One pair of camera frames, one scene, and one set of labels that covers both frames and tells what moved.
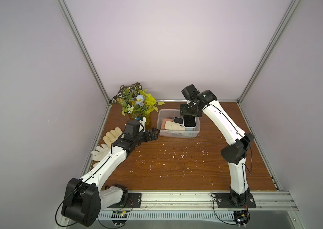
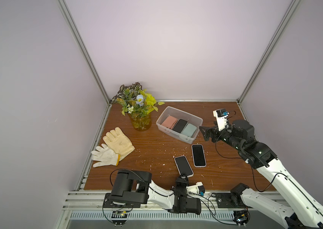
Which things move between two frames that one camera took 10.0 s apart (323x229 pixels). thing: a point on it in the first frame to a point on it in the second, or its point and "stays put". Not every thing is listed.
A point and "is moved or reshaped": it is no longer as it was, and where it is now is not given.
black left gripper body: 144,137 to 180,187
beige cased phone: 173,126 to 183,166
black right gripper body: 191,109 to 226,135
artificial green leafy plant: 135,100 stays put
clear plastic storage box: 171,113 is moved or reshaped
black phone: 178,120 is moved or reshaped
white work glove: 99,153 stays put
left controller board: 119,218 stays put
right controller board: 241,217 stays put
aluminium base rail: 201,205 stays put
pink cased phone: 164,122 is moved or reshaped
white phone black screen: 189,121 to 199,155
